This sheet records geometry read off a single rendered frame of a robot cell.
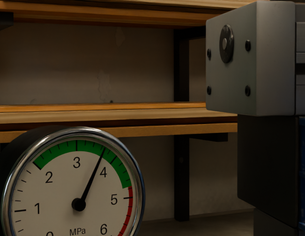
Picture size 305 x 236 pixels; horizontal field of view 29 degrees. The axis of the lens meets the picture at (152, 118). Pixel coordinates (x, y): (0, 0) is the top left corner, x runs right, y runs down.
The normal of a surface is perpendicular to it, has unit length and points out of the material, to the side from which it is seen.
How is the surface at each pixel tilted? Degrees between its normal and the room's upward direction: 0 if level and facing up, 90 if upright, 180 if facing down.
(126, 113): 91
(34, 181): 90
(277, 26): 90
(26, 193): 90
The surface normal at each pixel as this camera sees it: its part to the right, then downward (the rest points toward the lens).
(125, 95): 0.45, 0.04
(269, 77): 0.20, 0.05
